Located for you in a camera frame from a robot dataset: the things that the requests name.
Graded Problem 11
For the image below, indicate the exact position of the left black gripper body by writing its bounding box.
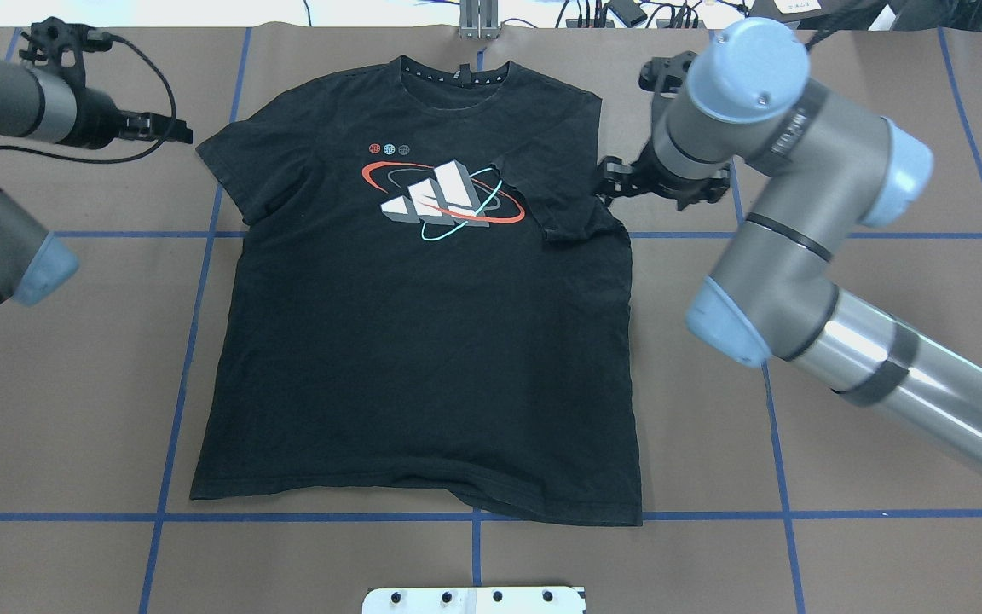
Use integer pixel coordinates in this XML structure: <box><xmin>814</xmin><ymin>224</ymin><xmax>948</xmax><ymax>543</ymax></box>
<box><xmin>73</xmin><ymin>89</ymin><xmax>155</xmax><ymax>150</ymax></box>

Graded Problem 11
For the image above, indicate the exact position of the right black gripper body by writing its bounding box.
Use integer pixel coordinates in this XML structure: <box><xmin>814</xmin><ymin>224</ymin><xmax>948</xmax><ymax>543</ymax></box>
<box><xmin>627</xmin><ymin>145</ymin><xmax>732</xmax><ymax>212</ymax></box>

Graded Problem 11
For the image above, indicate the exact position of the black graphic t-shirt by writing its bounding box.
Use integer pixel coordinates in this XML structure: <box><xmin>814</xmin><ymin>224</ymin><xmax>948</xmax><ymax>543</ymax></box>
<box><xmin>190</xmin><ymin>57</ymin><xmax>643</xmax><ymax>527</ymax></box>

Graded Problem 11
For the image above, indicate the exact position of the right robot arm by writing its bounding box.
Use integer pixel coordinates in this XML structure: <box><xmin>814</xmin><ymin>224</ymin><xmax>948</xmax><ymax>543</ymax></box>
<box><xmin>595</xmin><ymin>17</ymin><xmax>982</xmax><ymax>475</ymax></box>

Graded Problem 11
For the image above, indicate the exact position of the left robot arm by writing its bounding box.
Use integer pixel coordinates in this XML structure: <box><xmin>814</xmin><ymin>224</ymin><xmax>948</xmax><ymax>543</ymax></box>
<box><xmin>0</xmin><ymin>17</ymin><xmax>194</xmax><ymax>306</ymax></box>

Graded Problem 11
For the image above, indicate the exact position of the orange black connector strip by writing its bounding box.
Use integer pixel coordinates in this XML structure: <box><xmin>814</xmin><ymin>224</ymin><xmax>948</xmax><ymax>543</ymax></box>
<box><xmin>560</xmin><ymin>10</ymin><xmax>616</xmax><ymax>30</ymax></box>

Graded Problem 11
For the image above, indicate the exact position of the black power adapter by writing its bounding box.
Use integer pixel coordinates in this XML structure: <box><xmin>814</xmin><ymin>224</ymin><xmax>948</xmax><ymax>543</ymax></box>
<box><xmin>604</xmin><ymin>0</ymin><xmax>648</xmax><ymax>28</ymax></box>

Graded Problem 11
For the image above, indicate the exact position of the black box with label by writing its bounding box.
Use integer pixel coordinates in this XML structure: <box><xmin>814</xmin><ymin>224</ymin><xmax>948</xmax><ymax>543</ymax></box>
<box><xmin>745</xmin><ymin>1</ymin><xmax>908</xmax><ymax>31</ymax></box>

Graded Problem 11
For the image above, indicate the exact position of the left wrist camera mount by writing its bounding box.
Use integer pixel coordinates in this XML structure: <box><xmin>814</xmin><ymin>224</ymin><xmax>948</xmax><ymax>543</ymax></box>
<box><xmin>17</xmin><ymin>16</ymin><xmax>113</xmax><ymax>75</ymax></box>

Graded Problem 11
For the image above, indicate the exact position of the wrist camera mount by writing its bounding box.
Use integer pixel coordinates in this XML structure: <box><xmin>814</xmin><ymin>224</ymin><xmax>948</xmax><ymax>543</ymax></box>
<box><xmin>638</xmin><ymin>50</ymin><xmax>698</xmax><ymax>97</ymax></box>
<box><xmin>17</xmin><ymin>16</ymin><xmax>113</xmax><ymax>75</ymax></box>

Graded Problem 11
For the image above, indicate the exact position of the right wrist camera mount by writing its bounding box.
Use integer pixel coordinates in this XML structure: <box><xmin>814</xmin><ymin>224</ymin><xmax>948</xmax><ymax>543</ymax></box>
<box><xmin>638</xmin><ymin>50</ymin><xmax>698</xmax><ymax>97</ymax></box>

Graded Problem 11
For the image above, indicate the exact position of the aluminium frame post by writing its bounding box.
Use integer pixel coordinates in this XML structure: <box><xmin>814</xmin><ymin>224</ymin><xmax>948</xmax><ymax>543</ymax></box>
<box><xmin>457</xmin><ymin>0</ymin><xmax>501</xmax><ymax>40</ymax></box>

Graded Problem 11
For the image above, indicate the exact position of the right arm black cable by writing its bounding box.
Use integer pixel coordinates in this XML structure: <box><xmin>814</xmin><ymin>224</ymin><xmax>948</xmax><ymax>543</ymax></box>
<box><xmin>798</xmin><ymin>26</ymin><xmax>867</xmax><ymax>52</ymax></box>

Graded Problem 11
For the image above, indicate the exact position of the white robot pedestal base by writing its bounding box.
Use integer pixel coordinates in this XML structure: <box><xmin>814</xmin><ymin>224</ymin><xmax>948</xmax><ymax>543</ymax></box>
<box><xmin>360</xmin><ymin>584</ymin><xmax>587</xmax><ymax>613</ymax></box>

